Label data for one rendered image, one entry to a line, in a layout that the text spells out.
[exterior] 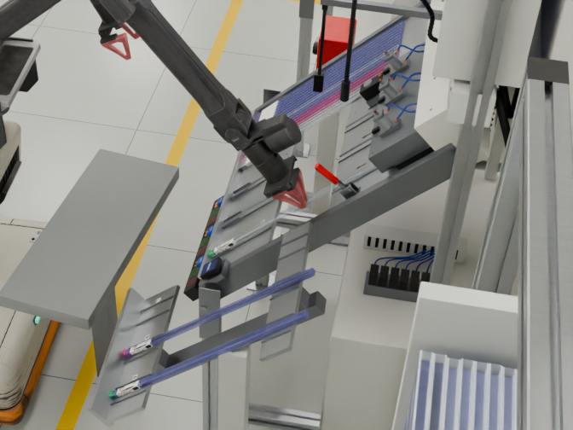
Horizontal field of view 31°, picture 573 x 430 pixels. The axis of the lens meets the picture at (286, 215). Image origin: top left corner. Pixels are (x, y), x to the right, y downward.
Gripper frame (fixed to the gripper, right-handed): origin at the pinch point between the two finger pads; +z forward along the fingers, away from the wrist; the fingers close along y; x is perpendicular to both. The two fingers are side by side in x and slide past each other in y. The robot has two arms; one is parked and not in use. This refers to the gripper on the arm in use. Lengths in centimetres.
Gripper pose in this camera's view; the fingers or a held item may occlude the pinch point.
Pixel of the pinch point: (303, 202)
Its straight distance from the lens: 230.4
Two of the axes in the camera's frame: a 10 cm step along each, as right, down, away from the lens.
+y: 1.7, -6.5, 7.4
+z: 5.8, 6.7, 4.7
